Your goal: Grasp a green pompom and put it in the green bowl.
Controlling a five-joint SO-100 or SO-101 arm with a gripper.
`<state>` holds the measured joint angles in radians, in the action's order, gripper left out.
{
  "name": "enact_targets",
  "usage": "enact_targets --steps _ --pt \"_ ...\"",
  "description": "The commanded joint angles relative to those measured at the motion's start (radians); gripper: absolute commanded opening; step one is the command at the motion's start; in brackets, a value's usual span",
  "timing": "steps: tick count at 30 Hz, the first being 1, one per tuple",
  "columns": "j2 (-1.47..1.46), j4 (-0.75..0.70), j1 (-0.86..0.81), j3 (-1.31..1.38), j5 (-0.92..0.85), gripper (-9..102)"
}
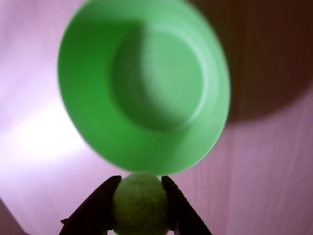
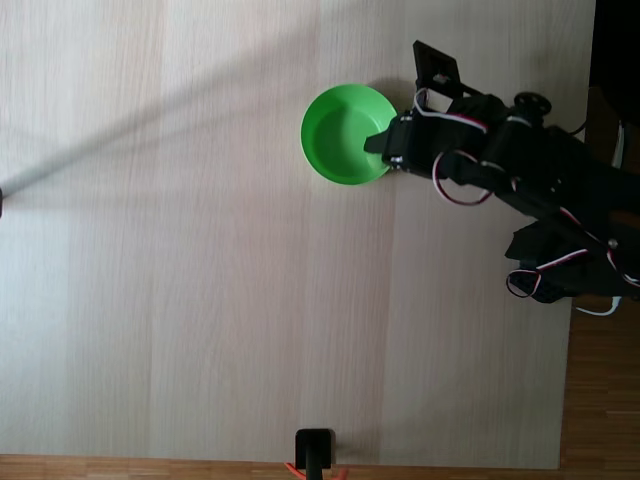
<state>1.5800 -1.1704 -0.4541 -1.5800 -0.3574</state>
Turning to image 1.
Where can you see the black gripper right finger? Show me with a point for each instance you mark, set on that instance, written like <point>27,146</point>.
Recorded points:
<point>183,215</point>

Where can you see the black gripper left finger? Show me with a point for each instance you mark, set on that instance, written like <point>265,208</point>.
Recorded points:
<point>95,210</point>

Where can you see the green pompom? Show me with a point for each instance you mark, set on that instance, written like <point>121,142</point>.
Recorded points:
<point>140,205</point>

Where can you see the green plastic bowl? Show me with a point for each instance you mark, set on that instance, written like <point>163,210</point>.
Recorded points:
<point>97,98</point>

